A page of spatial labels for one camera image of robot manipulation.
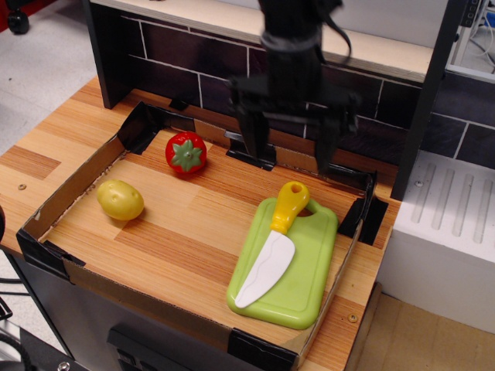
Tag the yellow toy potato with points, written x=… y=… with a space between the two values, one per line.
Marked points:
x=119 y=200

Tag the black caster wheel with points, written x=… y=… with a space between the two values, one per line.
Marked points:
x=18 y=22

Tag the green plastic cutting board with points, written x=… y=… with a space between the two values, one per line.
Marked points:
x=295 y=300

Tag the yellow white toy knife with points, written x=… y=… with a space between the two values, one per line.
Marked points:
x=278 y=250

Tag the black oven control panel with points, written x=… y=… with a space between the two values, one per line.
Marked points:
x=158 y=350

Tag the cardboard fence with black tape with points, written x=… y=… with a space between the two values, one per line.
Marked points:
x=170 y=267

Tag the white toy sink drainboard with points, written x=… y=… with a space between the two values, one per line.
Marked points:
x=440 y=256

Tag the wooden shelf with black posts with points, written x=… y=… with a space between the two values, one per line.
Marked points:
x=163 y=46

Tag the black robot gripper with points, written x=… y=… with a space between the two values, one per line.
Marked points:
x=293 y=89

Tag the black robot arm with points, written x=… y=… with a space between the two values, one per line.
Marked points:
x=299 y=19

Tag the red toy tomato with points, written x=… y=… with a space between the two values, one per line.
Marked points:
x=186 y=152

